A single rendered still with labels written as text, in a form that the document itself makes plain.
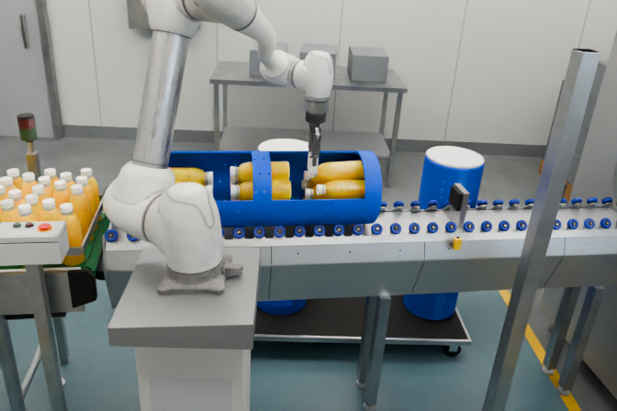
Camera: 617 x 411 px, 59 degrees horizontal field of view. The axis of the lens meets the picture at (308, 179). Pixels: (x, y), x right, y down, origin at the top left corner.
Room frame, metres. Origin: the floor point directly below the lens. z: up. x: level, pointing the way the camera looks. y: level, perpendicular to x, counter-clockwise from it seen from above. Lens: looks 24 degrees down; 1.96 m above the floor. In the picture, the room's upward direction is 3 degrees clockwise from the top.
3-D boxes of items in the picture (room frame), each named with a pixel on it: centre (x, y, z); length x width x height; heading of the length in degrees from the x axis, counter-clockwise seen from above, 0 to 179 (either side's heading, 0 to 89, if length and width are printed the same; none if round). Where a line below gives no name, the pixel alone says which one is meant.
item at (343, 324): (2.43, -0.11, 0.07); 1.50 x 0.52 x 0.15; 93
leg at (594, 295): (2.05, -1.31, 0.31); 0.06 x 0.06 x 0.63; 10
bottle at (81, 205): (1.74, 0.82, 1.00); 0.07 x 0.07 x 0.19
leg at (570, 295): (2.19, -1.29, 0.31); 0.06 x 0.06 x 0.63; 10
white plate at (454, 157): (2.50, -0.71, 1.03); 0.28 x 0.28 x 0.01
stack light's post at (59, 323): (2.06, 1.14, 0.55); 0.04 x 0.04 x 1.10; 10
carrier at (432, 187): (2.50, -0.71, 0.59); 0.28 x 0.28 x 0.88
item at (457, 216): (2.00, -0.61, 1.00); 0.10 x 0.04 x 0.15; 10
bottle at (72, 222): (1.59, 0.79, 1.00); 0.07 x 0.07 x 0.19
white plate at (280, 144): (2.46, 0.11, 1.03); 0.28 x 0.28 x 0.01
